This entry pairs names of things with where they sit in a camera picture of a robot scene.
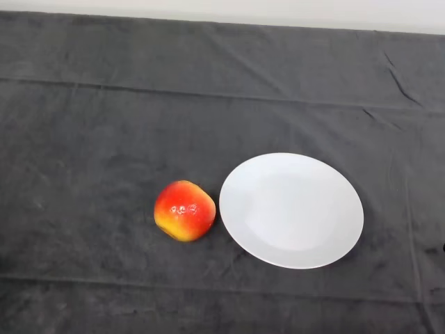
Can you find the white round plate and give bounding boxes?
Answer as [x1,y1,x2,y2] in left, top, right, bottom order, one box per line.
[218,152,365,270]

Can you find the black cloth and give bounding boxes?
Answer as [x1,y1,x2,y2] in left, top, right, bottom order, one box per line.
[0,10,445,334]

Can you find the red and yellow apple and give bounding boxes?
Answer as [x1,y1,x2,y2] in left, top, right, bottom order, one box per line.
[154,180,217,243]

